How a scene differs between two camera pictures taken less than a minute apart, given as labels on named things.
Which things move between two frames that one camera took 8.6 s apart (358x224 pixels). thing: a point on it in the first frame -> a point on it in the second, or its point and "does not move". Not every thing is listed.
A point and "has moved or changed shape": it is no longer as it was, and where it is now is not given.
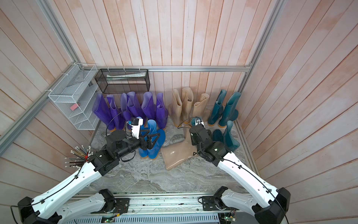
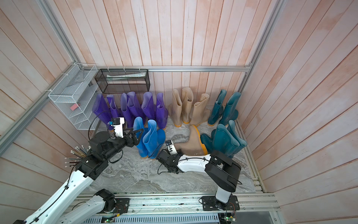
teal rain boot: x=230 y=143 -> x=242 y=143
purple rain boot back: x=161 y=113 does not move
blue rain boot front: x=154 y=153 does not move
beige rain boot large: x=175 y=108 does not move
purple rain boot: x=148 y=106 does not move
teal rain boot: x=217 y=135 has moved or changed shape
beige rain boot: x=187 y=101 does not move
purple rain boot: x=134 y=106 does not move
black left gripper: x=149 y=145 -> x=135 y=141
